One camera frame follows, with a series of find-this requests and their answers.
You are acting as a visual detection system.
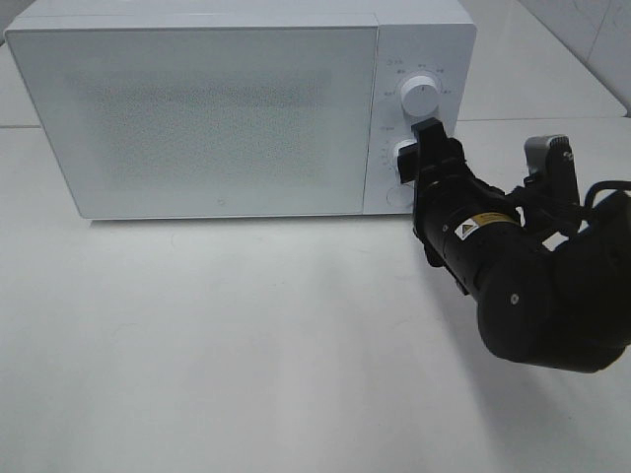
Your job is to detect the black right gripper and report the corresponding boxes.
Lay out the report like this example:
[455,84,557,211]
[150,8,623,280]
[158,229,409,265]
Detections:
[396,120,523,296]

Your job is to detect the white timer knob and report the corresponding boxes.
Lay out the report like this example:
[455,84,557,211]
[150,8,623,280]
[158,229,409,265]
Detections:
[389,139,416,173]

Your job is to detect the white round door-release button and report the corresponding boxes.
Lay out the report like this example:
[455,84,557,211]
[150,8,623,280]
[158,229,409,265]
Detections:
[386,184,414,211]

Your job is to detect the white microwave door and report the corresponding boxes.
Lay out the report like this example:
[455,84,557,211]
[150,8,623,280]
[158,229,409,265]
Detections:
[8,28,377,220]

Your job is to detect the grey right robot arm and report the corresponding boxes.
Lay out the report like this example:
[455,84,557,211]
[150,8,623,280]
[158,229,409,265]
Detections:
[397,118,630,373]

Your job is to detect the white upper power knob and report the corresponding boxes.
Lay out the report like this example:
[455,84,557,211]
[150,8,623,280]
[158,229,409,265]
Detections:
[399,73,441,117]

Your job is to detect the white microwave oven body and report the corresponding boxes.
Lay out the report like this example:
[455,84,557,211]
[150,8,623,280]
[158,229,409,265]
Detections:
[4,1,476,216]

